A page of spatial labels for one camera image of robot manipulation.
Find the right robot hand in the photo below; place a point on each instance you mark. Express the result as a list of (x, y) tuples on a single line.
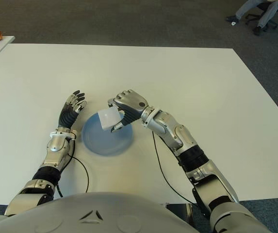
[(132, 104)]

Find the dark stand under table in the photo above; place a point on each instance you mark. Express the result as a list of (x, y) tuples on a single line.
[(180, 213)]

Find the seated person grey trousers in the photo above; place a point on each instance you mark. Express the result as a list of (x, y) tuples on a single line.
[(266, 13)]

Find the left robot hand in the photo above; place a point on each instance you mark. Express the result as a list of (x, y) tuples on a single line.
[(68, 114)]

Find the grey robot torso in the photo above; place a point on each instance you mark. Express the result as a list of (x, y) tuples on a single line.
[(92, 213)]

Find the blue plastic plate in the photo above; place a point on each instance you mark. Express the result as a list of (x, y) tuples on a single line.
[(104, 142)]

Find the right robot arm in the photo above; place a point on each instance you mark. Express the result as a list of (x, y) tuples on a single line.
[(189, 150)]

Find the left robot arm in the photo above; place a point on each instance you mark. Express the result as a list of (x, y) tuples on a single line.
[(51, 155)]

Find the black office chair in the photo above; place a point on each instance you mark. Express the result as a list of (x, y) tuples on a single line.
[(251, 17)]

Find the white charger block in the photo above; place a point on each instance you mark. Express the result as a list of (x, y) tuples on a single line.
[(108, 117)]

